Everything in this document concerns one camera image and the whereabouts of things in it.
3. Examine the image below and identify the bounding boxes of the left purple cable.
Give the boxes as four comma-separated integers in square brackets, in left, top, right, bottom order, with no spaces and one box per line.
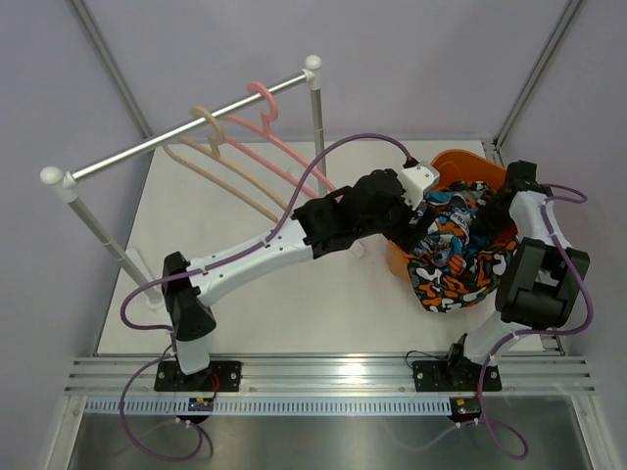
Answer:
[120,133,417,334]

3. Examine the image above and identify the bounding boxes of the orange plastic basket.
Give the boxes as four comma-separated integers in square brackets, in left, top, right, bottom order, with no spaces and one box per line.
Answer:
[385,149,506,281]

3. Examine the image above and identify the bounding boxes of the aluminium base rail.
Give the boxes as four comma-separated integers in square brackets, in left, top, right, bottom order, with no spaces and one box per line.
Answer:
[63,355,597,417]

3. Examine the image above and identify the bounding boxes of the white clothes rack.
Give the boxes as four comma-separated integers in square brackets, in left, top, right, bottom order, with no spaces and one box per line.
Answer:
[39,55,325,286]

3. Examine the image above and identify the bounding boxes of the beige wooden hanger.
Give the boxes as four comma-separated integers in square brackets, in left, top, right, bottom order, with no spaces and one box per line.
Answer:
[162,106,287,223]

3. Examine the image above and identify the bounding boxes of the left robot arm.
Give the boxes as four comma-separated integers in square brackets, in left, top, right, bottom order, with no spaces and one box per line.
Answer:
[162,164,440,391]

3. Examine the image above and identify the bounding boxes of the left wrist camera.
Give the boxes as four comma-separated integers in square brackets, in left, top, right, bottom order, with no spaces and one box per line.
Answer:
[398,162,440,210]

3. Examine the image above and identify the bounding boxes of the orange black camouflage shorts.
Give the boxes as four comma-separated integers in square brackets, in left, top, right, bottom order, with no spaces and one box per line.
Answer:
[408,240,517,313]

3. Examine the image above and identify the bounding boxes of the blue orange patterned shorts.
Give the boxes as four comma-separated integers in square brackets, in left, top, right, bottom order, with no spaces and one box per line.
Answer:
[410,181,495,276]

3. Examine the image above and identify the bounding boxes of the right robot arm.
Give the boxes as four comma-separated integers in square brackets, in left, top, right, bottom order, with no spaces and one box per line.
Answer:
[443,161,590,389]

